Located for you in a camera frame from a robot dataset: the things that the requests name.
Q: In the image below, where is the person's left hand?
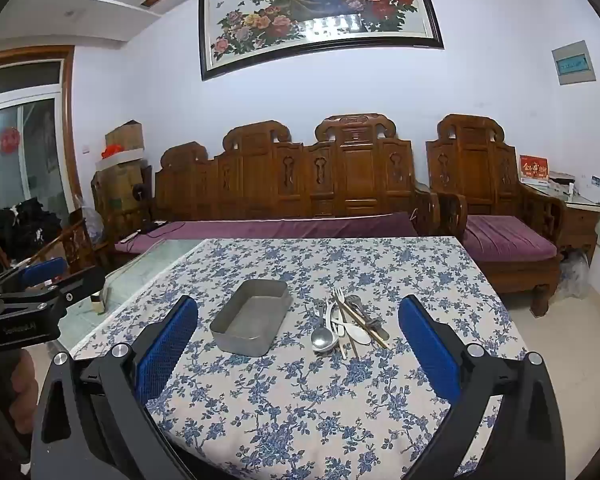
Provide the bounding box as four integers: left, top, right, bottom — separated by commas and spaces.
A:
0, 350, 40, 433

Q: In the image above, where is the glass sliding door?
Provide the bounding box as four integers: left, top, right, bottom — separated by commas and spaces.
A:
0, 92, 71, 221

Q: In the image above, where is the wooden door frame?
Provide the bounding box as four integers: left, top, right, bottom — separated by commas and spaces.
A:
0, 45, 83, 211

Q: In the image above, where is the purple armchair cushion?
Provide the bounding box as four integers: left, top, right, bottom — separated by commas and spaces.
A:
462, 215, 559, 264

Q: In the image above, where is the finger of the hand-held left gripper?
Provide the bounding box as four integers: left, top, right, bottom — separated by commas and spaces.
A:
0, 257, 69, 298
0, 265, 107, 313

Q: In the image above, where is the plastic bag on chair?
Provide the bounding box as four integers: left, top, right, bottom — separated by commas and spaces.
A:
82, 207, 106, 246

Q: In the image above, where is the wooden side chair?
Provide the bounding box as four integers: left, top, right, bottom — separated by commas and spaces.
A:
30, 205, 111, 281

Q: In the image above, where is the wooden chopstick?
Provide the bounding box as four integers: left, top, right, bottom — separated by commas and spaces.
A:
342, 305, 386, 346
334, 297, 393, 352

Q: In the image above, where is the grey wall electrical panel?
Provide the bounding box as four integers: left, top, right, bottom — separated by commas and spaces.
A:
551, 40, 597, 87

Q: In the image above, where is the framed peacock flower painting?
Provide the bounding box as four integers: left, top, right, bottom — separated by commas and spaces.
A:
198, 0, 445, 82

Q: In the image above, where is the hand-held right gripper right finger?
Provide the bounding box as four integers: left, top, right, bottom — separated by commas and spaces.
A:
397, 295, 566, 480

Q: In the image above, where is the pile of black bags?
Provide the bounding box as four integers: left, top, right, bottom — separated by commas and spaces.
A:
0, 197, 63, 261

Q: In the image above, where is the carved wooden armchair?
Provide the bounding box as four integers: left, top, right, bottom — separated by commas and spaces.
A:
425, 114, 571, 318

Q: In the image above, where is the small cardboard box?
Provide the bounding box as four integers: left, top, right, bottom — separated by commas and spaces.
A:
105, 120, 146, 153

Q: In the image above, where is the blue floral tablecloth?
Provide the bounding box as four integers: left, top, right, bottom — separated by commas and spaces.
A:
67, 236, 528, 480

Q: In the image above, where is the carved wooden sofa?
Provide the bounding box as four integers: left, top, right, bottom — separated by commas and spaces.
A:
145, 113, 441, 241

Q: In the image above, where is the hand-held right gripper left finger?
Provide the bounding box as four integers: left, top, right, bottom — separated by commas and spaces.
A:
30, 295, 201, 480

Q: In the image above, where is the red desk calendar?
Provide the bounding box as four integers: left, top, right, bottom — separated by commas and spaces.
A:
519, 154, 551, 183

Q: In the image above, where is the purple sofa cushion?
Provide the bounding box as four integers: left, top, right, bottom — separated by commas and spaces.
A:
114, 211, 420, 255

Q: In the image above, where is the large cardboard box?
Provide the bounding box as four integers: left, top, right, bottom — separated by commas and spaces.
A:
91, 165, 153, 231

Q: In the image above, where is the wide-handled metal fork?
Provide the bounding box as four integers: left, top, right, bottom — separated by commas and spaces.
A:
352, 307, 392, 342

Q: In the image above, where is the clear plastic bag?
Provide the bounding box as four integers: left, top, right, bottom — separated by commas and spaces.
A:
560, 250, 591, 301

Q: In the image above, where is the rectangular metal tray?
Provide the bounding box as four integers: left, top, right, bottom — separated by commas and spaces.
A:
209, 279, 293, 358

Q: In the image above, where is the white box device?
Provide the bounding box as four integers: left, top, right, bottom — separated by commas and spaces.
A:
577, 174, 600, 203

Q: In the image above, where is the wooden side table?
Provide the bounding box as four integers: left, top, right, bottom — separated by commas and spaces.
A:
522, 180, 600, 266

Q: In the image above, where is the long white plastic spoon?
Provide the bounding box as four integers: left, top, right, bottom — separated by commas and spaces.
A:
330, 317, 374, 347

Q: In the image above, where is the round metal spoon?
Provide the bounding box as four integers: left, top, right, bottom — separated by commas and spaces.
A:
310, 300, 341, 356

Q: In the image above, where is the white flat box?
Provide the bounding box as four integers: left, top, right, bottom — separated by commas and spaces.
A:
95, 156, 148, 173

